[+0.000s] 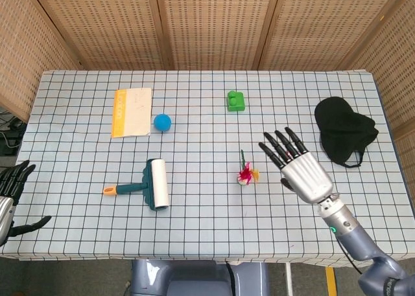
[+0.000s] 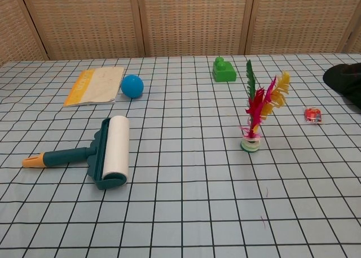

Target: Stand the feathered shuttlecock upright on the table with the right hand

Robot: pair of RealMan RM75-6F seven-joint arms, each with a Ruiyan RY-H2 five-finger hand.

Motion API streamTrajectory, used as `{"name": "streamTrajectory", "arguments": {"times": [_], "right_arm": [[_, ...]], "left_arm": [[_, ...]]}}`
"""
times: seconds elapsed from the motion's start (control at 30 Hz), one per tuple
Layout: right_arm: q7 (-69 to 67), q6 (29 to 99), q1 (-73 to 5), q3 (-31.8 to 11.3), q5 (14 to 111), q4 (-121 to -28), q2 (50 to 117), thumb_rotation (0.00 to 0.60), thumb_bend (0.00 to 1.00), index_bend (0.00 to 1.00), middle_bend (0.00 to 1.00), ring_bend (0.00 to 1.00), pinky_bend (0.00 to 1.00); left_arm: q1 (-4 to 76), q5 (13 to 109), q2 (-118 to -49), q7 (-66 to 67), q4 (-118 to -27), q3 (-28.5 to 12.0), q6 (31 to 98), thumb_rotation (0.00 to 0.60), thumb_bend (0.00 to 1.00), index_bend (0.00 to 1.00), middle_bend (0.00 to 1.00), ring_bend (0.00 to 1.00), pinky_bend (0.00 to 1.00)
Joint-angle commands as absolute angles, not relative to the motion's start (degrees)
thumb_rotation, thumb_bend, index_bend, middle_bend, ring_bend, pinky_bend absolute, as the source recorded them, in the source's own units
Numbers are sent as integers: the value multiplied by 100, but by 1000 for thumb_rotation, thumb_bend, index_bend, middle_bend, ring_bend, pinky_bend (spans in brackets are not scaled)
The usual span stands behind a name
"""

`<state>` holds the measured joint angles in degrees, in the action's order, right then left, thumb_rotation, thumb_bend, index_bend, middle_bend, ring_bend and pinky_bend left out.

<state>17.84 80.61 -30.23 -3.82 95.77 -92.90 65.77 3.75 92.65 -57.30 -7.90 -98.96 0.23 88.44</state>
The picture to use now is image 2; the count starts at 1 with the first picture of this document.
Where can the colourful feather shuttlecock green base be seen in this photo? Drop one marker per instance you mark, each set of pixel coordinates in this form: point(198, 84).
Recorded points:
point(255, 111)

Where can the woven wicker screen panel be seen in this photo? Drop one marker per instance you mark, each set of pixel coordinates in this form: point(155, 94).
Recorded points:
point(194, 21)
point(14, 29)
point(356, 42)
point(84, 21)
point(301, 21)

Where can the green toy building block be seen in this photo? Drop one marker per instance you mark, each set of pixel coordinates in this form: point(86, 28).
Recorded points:
point(224, 73)

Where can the small red candy packet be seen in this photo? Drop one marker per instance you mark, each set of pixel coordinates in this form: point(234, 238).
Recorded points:
point(312, 115)

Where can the blue rubber ball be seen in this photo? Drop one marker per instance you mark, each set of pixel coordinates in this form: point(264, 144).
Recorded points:
point(132, 86)

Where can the loose pink feather strand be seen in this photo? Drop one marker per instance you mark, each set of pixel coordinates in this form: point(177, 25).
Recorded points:
point(266, 192)
point(263, 222)

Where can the blue checkered tablecloth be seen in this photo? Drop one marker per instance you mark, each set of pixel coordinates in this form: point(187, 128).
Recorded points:
point(183, 184)

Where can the yellow and white notebook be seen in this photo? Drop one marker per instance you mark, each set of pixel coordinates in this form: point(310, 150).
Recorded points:
point(96, 85)

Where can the teal lint roller orange tip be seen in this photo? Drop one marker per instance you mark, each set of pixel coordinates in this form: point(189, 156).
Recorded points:
point(115, 148)

